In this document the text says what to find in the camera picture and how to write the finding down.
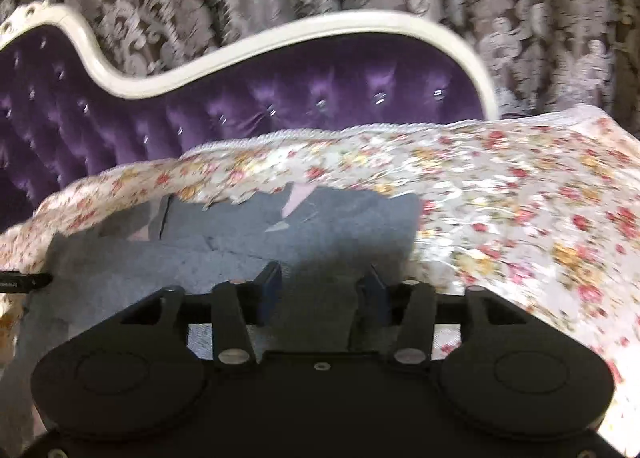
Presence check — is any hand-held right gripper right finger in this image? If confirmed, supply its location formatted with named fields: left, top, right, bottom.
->
left=361, top=264, right=529, bottom=368

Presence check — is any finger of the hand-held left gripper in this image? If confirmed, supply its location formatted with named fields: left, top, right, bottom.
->
left=0, top=274, right=54, bottom=295

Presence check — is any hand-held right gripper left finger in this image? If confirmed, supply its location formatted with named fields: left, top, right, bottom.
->
left=118, top=261, right=283, bottom=368

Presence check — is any grey small garment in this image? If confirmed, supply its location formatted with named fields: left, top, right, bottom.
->
left=10, top=184, right=426, bottom=456

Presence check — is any floral bed sheet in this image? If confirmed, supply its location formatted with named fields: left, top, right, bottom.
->
left=0, top=105, right=640, bottom=458

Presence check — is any purple tufted headboard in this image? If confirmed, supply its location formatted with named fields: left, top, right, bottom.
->
left=0, top=4, right=500, bottom=233

